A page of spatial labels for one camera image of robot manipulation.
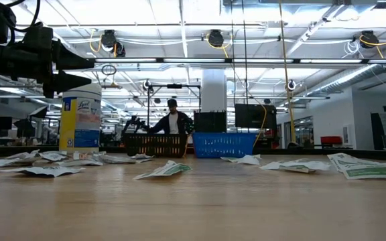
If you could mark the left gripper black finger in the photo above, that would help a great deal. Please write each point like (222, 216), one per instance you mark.
(69, 58)
(65, 82)

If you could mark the white green bandage packet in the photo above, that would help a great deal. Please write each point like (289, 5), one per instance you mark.
(343, 160)
(169, 170)
(377, 171)
(297, 165)

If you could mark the black background robot arm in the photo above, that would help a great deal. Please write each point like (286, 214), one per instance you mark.
(136, 124)

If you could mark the Lysol wipes canister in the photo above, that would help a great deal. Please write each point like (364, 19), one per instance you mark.
(82, 127)

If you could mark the white red printed packet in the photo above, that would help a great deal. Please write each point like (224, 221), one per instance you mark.
(83, 156)

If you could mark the small black ceiling reel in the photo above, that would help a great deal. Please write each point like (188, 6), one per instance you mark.
(291, 85)
(146, 84)

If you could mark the black slotted plastic basket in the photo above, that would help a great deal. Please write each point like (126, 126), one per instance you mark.
(156, 145)

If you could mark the person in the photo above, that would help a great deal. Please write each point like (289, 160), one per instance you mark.
(174, 122)

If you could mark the white building column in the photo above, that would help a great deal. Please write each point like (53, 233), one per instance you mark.
(213, 90)

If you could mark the black equipment box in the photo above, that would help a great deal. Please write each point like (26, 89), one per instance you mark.
(209, 122)

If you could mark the blue slotted plastic basket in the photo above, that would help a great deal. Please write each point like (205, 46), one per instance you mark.
(224, 145)

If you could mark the glass door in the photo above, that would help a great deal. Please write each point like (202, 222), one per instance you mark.
(300, 132)

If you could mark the red storage bin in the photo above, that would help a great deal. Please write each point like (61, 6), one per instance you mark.
(331, 140)

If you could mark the black background rig frame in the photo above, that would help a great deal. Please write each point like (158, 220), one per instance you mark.
(174, 86)

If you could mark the silver air duct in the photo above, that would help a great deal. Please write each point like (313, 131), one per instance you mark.
(347, 78)

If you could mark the framed wall picture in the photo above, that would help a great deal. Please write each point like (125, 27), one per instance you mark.
(345, 134)

